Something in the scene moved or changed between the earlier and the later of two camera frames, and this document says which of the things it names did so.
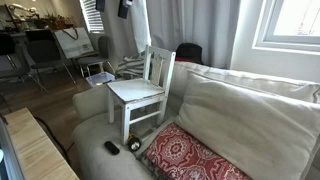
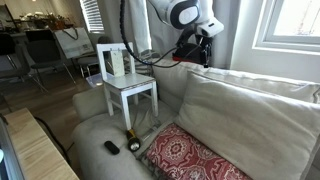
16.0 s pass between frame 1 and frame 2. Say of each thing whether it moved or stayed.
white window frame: stayed
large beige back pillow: stayed
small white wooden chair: moved
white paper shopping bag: stayed
